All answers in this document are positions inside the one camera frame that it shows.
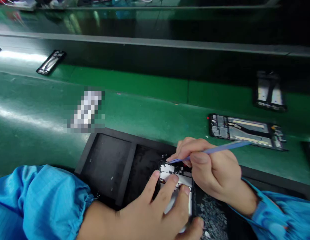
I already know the person's left hand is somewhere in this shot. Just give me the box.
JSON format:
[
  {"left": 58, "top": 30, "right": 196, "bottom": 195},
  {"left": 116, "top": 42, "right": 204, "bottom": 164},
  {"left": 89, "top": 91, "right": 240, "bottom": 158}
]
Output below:
[{"left": 116, "top": 170, "right": 204, "bottom": 240}]

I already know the black foam fixture tray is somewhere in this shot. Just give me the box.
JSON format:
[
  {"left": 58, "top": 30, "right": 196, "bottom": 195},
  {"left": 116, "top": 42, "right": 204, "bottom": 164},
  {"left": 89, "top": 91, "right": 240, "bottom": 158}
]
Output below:
[{"left": 74, "top": 127, "right": 308, "bottom": 240}]

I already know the pile of small silver parts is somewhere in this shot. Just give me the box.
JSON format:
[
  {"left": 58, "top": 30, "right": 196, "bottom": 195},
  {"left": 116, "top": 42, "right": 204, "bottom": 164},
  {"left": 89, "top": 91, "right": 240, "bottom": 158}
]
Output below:
[{"left": 197, "top": 192, "right": 228, "bottom": 240}]

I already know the grey metal conveyor rail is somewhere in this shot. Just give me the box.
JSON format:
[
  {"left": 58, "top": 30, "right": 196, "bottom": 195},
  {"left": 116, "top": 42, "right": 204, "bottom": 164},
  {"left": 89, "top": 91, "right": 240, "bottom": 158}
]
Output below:
[{"left": 0, "top": 31, "right": 310, "bottom": 57}]

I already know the person's right hand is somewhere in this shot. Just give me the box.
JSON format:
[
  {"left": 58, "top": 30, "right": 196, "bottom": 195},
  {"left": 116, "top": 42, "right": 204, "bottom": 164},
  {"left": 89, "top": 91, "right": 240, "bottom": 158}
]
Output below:
[{"left": 175, "top": 137, "right": 243, "bottom": 204}]

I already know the phone frame with white parts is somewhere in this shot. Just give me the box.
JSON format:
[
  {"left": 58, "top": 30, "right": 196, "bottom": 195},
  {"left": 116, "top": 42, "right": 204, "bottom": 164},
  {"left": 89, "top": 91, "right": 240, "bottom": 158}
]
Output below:
[{"left": 152, "top": 160, "right": 196, "bottom": 233}]

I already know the blue plastic spudger tool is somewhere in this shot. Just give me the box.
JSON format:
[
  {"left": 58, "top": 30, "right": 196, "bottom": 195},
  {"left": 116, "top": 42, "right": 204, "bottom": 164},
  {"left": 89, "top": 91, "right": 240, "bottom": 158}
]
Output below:
[{"left": 167, "top": 140, "right": 252, "bottom": 164}]

